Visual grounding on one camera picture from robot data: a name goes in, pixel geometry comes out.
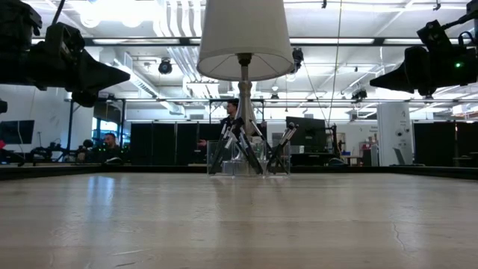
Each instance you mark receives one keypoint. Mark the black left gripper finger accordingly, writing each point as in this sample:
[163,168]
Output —
[97,84]
[95,69]

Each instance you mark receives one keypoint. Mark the black ceiling beam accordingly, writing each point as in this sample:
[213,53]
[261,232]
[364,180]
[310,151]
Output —
[149,42]

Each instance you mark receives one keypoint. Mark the silver table lamp white shade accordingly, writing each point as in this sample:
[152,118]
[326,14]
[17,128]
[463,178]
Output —
[244,33]

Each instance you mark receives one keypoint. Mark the black-legged desk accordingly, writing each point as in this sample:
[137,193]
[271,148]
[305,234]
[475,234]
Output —
[310,158]

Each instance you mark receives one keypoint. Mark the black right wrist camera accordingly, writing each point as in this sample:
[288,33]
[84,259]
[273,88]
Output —
[435,35]

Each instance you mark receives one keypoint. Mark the black aluminium table frame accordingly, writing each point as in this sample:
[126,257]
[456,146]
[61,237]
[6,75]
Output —
[74,169]

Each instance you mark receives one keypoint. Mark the thick black brush white-tipped bristles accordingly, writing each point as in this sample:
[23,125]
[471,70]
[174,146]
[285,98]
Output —
[239,123]

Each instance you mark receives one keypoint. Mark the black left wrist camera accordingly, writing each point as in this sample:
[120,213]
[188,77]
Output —
[65,39]

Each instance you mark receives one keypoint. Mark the white pillar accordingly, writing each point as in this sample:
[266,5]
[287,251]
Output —
[392,138]

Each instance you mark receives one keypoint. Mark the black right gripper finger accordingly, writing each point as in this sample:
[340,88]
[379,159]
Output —
[397,86]
[397,76]

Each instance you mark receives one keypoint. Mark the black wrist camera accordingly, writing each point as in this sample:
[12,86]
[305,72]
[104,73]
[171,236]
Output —
[435,35]
[65,39]

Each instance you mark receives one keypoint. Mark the black ceiling spotlight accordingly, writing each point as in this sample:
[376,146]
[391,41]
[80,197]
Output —
[359,94]
[297,55]
[165,67]

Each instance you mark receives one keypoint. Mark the long black makeup brush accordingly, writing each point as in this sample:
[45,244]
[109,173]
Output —
[257,130]

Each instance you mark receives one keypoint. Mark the black partition panels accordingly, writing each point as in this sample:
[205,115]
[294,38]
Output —
[433,143]
[164,143]

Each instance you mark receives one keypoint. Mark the person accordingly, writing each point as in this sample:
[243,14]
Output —
[110,140]
[232,108]

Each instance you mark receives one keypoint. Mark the black tripod stand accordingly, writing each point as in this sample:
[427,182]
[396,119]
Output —
[70,123]

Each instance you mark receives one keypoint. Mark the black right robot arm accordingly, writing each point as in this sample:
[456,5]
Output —
[473,16]

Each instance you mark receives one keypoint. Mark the black monitor on stand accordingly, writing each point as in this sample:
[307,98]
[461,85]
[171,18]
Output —
[305,132]

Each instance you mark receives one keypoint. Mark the clear acrylic organizer box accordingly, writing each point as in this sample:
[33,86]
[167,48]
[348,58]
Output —
[266,157]

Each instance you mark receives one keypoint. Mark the black wall screen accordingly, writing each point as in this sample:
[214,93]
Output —
[16,132]

